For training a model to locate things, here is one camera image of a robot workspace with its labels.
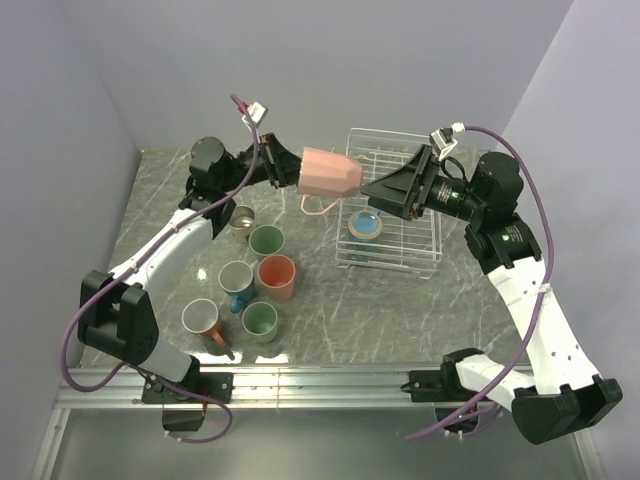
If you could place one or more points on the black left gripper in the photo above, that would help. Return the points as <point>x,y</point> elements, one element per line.
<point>286,169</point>

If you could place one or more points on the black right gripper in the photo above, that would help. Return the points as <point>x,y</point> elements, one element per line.
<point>399,191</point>

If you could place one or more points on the pink faceted mug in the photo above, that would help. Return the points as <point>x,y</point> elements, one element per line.
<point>326,174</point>

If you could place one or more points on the blue butterfly mug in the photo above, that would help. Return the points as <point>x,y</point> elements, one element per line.
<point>365,227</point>

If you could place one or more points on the steel and brown cup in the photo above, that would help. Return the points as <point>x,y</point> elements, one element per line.
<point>242,222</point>

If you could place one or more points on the green tumbler cup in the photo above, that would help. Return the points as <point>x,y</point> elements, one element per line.
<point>266,240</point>

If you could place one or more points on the coral pink tumbler cup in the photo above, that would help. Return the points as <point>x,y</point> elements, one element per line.
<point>277,274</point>

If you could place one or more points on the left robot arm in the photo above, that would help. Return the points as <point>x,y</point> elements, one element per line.
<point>116,316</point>

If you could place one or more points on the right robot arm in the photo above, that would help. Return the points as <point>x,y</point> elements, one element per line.
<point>565,392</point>

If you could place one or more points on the blue mug grey interior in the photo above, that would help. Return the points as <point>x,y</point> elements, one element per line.
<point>236,279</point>

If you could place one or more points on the small green cup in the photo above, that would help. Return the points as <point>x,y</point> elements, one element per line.
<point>260,320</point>

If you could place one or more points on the orange mug grey interior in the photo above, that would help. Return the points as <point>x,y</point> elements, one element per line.
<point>202,317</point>

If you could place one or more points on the white wire dish rack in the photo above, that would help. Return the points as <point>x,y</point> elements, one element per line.
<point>407,246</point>

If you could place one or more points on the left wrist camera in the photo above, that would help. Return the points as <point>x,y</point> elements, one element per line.
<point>256,112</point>

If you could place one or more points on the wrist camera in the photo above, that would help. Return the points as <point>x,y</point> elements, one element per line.
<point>443,141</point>
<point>256,112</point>

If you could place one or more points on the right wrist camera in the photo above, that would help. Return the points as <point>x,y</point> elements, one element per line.
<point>443,141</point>

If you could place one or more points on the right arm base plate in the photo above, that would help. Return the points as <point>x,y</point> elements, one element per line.
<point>426,386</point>

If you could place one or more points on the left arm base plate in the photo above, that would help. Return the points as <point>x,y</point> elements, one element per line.
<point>205,386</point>

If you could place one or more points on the aluminium rail frame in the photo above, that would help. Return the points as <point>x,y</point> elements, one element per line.
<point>283,422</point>

